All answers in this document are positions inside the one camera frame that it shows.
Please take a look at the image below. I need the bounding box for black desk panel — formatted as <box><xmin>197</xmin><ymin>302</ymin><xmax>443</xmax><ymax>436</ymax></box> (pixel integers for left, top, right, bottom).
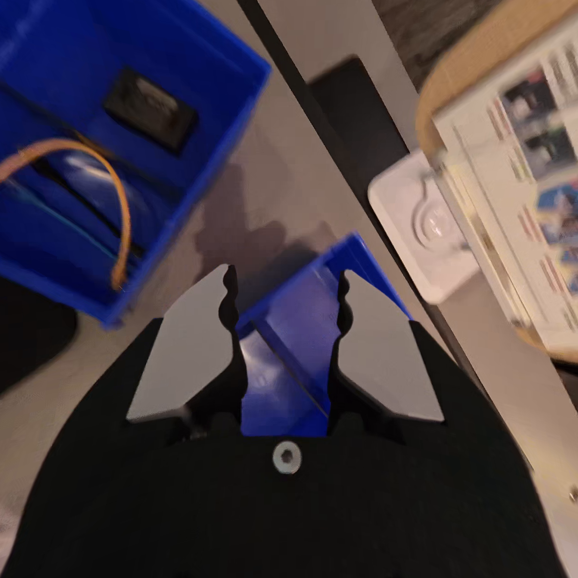
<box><xmin>307</xmin><ymin>54</ymin><xmax>409</xmax><ymax>199</ymax></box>

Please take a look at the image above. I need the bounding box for instruction sheet board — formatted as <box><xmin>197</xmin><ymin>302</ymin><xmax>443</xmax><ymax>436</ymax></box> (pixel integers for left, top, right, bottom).
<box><xmin>415</xmin><ymin>0</ymin><xmax>578</xmax><ymax>362</ymax></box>

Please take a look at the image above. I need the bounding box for white board stand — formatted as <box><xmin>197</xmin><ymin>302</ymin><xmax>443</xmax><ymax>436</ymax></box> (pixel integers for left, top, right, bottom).
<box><xmin>367</xmin><ymin>149</ymin><xmax>481</xmax><ymax>304</ymax></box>

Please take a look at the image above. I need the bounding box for black network switch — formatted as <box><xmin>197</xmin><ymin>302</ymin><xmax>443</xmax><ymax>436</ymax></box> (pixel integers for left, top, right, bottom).
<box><xmin>103</xmin><ymin>67</ymin><xmax>199</xmax><ymax>156</ymax></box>

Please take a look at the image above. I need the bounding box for blue plastic bin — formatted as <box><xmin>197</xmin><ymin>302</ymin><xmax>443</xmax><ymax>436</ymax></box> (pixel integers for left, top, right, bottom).
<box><xmin>0</xmin><ymin>0</ymin><xmax>272</xmax><ymax>329</ymax></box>
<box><xmin>235</xmin><ymin>231</ymin><xmax>412</xmax><ymax>438</ymax></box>

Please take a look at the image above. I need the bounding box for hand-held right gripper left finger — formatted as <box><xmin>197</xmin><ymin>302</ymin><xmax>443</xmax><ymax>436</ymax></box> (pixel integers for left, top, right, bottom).
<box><xmin>126</xmin><ymin>264</ymin><xmax>249</xmax><ymax>436</ymax></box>

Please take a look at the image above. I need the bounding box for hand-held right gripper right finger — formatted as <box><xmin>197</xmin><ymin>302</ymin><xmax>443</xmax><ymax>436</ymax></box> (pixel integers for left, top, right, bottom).
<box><xmin>328</xmin><ymin>269</ymin><xmax>445</xmax><ymax>436</ymax></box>

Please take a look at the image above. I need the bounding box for blue ethernet cable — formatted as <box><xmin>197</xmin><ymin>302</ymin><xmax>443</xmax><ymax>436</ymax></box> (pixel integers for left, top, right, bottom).
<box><xmin>9</xmin><ymin>185</ymin><xmax>118</xmax><ymax>263</ymax></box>

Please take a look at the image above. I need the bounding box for yellow ethernet cable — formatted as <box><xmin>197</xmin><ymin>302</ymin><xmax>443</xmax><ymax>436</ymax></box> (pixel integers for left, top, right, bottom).
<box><xmin>0</xmin><ymin>138</ymin><xmax>132</xmax><ymax>292</ymax></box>

